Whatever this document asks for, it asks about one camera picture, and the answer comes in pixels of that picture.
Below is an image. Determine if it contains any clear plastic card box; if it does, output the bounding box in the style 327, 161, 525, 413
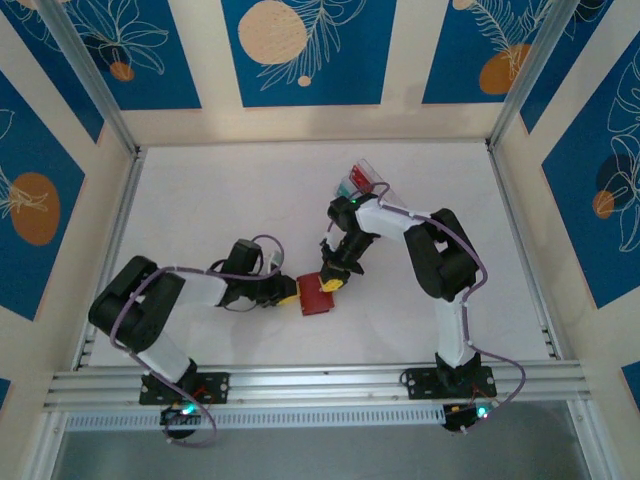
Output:
333, 158, 402, 207

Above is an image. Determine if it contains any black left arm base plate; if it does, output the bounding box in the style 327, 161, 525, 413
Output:
138, 370, 232, 405

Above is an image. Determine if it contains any aluminium side rail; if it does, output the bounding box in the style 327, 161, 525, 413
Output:
72, 147, 149, 371
487, 142, 565, 362

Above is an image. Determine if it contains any thin dark wire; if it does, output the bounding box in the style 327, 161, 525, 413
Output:
222, 298, 262, 315

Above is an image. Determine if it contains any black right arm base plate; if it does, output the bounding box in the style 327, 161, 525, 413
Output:
402, 365, 498, 401

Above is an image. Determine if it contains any white slotted cable duct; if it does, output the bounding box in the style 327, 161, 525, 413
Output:
64, 404, 446, 432

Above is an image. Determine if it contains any aluminium frame bar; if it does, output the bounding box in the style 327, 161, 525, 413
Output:
24, 410, 69, 480
567, 399, 610, 480

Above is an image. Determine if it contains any aluminium frame post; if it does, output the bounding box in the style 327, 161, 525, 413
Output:
485, 0, 577, 151
35, 0, 142, 157

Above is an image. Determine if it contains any red card holder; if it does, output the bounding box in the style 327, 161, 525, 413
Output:
296, 271, 338, 318

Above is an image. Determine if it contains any black controller board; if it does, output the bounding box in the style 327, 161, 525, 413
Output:
442, 402, 494, 434
159, 402, 204, 429

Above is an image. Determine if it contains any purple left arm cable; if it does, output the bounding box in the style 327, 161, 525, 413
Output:
109, 233, 285, 449

